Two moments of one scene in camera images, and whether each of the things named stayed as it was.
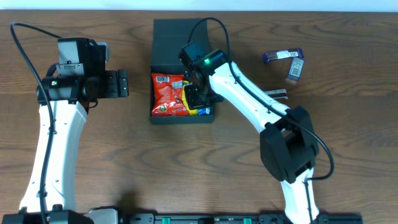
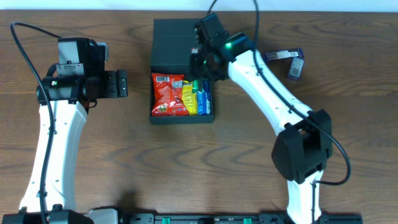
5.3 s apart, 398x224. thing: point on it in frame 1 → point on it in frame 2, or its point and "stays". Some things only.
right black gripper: [193, 96] → [196, 58]
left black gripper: [112, 83] stays
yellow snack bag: [191, 112] stays
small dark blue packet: [296, 68] stays
